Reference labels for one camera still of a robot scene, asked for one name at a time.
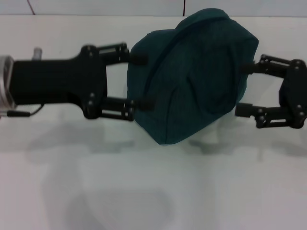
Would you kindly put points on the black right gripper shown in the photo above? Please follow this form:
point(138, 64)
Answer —
point(295, 95)

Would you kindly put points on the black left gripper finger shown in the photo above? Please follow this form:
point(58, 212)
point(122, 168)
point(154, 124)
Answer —
point(138, 58)
point(146, 104)

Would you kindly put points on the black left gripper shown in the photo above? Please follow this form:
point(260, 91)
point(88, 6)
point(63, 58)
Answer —
point(60, 81)

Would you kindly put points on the teal insulated lunch bag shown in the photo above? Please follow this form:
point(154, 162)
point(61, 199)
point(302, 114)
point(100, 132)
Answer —
point(192, 83)

